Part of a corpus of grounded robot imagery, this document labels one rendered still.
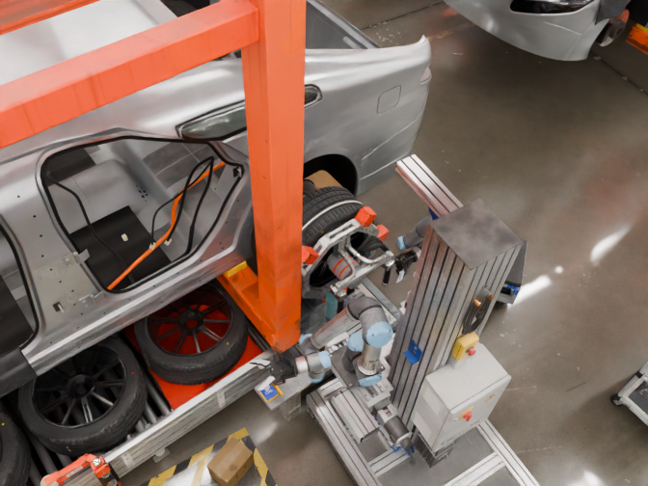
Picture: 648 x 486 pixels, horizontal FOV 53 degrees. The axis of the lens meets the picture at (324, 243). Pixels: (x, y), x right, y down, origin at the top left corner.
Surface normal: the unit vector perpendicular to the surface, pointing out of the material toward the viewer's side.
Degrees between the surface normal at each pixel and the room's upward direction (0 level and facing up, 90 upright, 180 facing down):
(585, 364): 0
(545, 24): 89
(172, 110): 37
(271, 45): 90
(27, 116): 90
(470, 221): 0
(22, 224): 75
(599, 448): 0
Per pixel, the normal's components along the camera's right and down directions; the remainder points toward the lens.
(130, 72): 0.62, 0.64
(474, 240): 0.04, -0.61
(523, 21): -0.54, 0.65
